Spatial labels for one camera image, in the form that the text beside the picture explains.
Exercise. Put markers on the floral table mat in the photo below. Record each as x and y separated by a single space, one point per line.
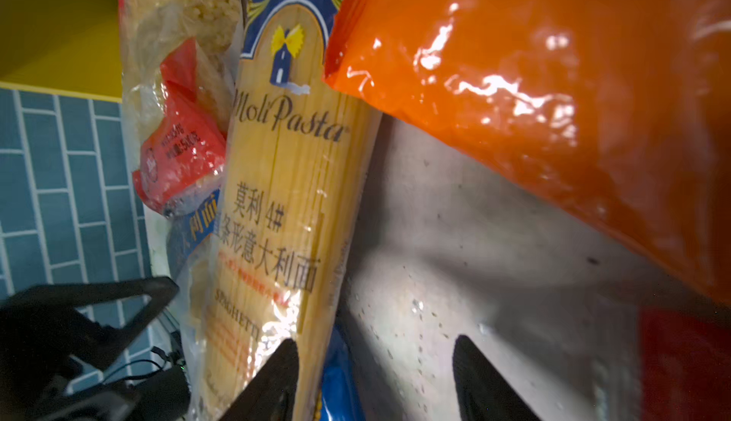
444 247

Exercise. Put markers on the yellow shelf with coloured boards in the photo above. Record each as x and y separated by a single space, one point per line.
68 48

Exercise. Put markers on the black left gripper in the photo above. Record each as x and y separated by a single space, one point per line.
47 325

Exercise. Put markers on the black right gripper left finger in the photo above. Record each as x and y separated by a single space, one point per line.
271 393

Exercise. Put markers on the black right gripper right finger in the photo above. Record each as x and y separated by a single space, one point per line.
482 393

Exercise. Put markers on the red fusilli bag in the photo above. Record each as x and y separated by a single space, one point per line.
685 367

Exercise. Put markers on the red macaroni bag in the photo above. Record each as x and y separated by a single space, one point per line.
178 74

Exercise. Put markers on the blue shell pasta bag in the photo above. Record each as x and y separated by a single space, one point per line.
189 232

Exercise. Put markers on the orange macaroni bag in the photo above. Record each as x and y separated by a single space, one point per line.
617 111

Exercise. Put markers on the dark labelled spaghetti bag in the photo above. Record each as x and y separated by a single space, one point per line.
297 156

